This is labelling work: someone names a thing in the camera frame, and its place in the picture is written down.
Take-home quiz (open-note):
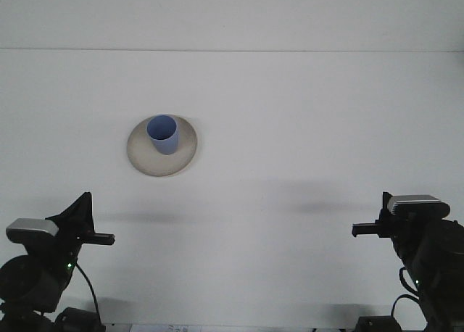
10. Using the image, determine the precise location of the pale blue cup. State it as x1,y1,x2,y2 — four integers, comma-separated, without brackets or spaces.
146,114,180,157

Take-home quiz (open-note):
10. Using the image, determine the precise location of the pale round plate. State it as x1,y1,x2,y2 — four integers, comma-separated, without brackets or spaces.
125,113,199,178

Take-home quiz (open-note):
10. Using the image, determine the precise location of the black base block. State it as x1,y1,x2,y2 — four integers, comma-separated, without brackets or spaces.
54,307,107,332
353,315,399,332

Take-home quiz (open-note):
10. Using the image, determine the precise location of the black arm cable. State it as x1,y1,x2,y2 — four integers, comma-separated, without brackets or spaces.
390,267,423,317
72,262,103,324

